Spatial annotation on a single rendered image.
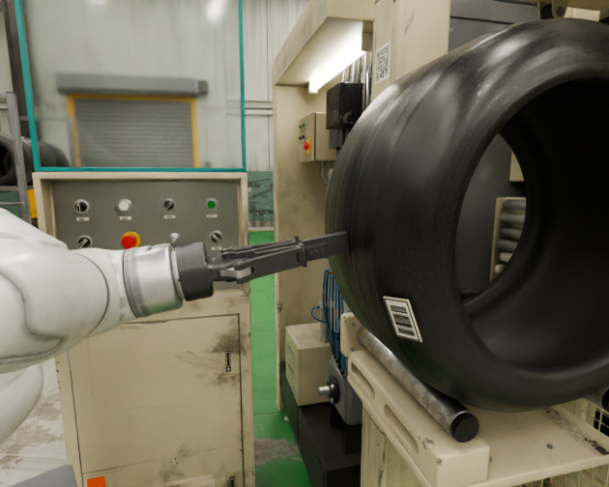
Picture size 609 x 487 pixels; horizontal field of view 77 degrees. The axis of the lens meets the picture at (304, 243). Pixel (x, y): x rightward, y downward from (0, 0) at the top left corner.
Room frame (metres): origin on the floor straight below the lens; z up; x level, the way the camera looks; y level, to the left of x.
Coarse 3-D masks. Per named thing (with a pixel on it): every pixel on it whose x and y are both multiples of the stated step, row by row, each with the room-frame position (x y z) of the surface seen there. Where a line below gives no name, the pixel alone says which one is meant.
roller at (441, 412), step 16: (368, 336) 0.79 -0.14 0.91; (384, 352) 0.71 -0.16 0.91; (400, 368) 0.65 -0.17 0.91; (416, 384) 0.60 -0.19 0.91; (432, 400) 0.55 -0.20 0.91; (448, 400) 0.53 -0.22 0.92; (448, 416) 0.51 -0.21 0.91; (464, 416) 0.50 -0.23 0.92; (448, 432) 0.51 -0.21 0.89; (464, 432) 0.49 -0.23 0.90
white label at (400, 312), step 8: (392, 304) 0.47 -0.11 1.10; (400, 304) 0.45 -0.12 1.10; (408, 304) 0.44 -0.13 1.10; (392, 312) 0.47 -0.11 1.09; (400, 312) 0.46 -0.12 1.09; (408, 312) 0.45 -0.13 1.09; (392, 320) 0.48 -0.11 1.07; (400, 320) 0.46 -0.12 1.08; (408, 320) 0.45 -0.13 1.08; (400, 328) 0.47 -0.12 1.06; (408, 328) 0.46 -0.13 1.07; (416, 328) 0.45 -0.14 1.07; (400, 336) 0.47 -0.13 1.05; (408, 336) 0.46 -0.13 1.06; (416, 336) 0.45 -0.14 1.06
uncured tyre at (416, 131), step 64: (448, 64) 0.51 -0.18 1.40; (512, 64) 0.48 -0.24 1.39; (576, 64) 0.50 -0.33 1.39; (384, 128) 0.53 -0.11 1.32; (448, 128) 0.46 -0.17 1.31; (512, 128) 0.81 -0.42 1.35; (576, 128) 0.77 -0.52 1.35; (384, 192) 0.48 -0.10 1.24; (448, 192) 0.45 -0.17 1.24; (576, 192) 0.81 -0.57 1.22; (384, 256) 0.47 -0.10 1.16; (448, 256) 0.45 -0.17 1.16; (512, 256) 0.84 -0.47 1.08; (576, 256) 0.78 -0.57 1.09; (384, 320) 0.49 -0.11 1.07; (448, 320) 0.46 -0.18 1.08; (512, 320) 0.78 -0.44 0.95; (576, 320) 0.70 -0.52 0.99; (448, 384) 0.49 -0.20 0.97; (512, 384) 0.48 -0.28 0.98; (576, 384) 0.51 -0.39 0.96
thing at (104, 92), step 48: (48, 0) 1.04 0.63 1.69; (96, 0) 1.07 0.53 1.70; (144, 0) 1.10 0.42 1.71; (192, 0) 1.13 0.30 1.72; (240, 0) 1.15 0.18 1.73; (48, 48) 1.04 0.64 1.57; (96, 48) 1.07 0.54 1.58; (144, 48) 1.10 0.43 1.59; (192, 48) 1.13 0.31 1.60; (240, 48) 1.15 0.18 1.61; (48, 96) 1.04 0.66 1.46; (96, 96) 1.06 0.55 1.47; (144, 96) 1.09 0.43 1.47; (192, 96) 1.13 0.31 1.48; (240, 96) 1.16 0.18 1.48; (48, 144) 1.03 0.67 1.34; (96, 144) 1.06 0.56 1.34; (144, 144) 1.09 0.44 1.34; (192, 144) 1.12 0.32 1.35; (240, 144) 1.16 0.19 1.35
